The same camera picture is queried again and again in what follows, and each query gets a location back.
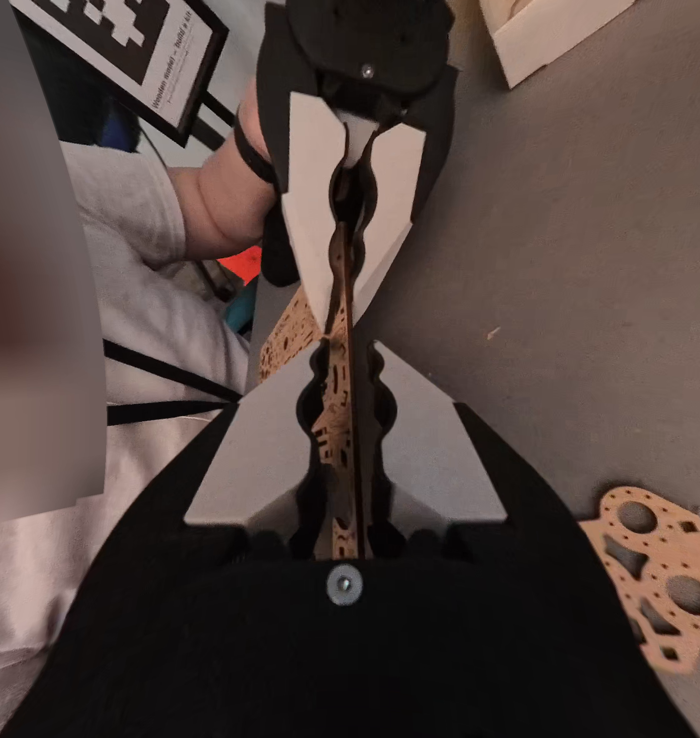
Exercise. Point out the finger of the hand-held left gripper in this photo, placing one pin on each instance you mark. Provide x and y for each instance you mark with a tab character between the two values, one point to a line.
307	190
396	190

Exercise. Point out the black ribbed wrist rest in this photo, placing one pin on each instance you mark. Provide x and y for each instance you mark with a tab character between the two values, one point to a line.
278	259

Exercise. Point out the laser-cut wooden parts sheet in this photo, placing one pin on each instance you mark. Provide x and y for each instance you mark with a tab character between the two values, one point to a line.
341	346

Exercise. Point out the person's left hand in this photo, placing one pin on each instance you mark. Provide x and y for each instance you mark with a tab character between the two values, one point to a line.
249	121

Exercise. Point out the teal object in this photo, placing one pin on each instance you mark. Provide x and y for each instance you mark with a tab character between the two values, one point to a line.
246	308

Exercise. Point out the blue object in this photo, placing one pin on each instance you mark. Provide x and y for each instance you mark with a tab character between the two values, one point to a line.
119	130

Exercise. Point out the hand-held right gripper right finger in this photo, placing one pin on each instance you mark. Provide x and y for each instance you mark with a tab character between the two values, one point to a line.
442	461

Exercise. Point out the black framed marker sign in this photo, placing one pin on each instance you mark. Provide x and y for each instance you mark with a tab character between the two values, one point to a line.
171	63

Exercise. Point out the person's left forearm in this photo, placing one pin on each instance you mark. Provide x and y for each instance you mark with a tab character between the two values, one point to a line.
223	207

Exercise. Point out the white cardboard tray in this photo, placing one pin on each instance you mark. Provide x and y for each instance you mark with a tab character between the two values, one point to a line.
534	52

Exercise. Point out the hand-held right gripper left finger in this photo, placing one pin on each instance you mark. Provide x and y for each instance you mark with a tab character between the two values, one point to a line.
257	461

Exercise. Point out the orange red object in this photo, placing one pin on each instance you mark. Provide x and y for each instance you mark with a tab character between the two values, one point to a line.
243	265

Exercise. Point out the perforated wooden plate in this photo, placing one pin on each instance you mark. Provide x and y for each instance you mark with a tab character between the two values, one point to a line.
664	553

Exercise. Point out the black sign stand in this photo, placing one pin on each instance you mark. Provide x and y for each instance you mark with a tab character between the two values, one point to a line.
214	115

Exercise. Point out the black wristband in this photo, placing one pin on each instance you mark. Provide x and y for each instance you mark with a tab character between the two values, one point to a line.
252	162

